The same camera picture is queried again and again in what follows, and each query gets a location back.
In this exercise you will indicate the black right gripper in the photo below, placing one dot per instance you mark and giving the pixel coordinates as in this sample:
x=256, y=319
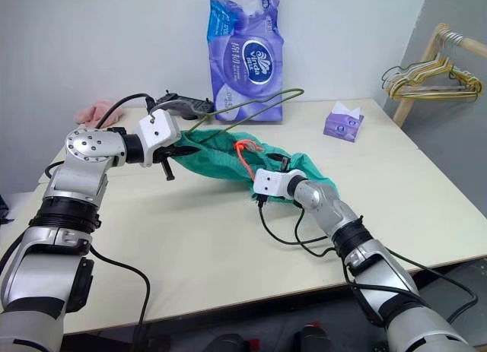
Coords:
x=285, y=163

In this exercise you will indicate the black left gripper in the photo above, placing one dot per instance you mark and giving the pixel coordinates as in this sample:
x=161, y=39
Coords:
x=165, y=156

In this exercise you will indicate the green shorts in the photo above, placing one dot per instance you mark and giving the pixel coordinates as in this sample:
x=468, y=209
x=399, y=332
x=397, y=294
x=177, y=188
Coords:
x=217, y=160

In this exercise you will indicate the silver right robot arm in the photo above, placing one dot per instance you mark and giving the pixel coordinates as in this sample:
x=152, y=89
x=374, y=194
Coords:
x=327, y=207

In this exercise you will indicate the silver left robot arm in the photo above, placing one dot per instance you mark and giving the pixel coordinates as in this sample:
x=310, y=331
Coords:
x=72, y=177

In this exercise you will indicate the black handheld controller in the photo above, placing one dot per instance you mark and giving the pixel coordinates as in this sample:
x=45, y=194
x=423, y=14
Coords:
x=186, y=104

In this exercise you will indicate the small purple tissue box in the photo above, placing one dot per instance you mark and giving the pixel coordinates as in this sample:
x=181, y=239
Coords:
x=342, y=125

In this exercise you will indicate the large purple tissue pack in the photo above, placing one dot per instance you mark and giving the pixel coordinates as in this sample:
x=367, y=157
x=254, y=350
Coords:
x=247, y=63

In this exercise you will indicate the pink fluffy cloth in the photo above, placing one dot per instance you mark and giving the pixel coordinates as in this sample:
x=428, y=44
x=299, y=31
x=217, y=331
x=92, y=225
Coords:
x=95, y=112

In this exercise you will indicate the wooden clothes rack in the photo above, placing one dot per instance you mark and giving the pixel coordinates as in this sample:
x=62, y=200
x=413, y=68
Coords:
x=405, y=108

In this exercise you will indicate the dark rounded shape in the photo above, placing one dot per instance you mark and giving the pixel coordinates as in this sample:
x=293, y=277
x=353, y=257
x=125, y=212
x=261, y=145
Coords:
x=312, y=338

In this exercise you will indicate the dark laptop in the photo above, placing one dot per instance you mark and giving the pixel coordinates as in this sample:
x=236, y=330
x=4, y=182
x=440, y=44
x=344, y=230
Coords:
x=4, y=209

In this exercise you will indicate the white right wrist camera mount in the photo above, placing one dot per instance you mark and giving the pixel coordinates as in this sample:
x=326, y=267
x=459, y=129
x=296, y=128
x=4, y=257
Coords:
x=272, y=182

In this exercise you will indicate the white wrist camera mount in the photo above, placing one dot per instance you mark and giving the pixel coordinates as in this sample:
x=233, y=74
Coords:
x=272, y=182
x=158, y=133

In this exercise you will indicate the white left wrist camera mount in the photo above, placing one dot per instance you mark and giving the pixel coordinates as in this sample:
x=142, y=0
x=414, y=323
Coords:
x=158, y=133

